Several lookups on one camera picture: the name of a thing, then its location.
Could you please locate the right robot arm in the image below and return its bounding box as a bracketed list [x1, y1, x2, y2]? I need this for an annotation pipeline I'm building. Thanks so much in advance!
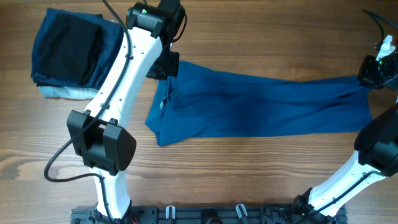
[290, 105, 397, 223]

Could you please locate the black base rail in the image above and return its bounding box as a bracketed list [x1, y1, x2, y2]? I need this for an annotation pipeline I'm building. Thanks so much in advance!
[70, 204, 348, 224]

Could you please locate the black folded garment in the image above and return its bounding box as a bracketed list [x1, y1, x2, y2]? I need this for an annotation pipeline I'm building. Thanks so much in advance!
[36, 14, 103, 85]

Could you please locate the navy blue folded garment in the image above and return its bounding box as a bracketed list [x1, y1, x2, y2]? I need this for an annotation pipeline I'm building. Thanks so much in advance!
[31, 8, 124, 90]

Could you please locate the left black cable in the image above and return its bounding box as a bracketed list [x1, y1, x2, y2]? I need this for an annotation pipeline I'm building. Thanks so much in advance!
[43, 0, 134, 224]

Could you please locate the blue polo shirt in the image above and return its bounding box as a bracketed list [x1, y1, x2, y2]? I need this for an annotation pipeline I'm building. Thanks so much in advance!
[146, 62, 372, 146]

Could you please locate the light grey folded garment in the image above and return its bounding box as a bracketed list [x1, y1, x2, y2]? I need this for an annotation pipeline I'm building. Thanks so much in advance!
[39, 86, 98, 100]

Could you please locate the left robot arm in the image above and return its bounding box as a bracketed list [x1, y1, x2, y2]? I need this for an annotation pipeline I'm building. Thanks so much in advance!
[67, 0, 187, 223]

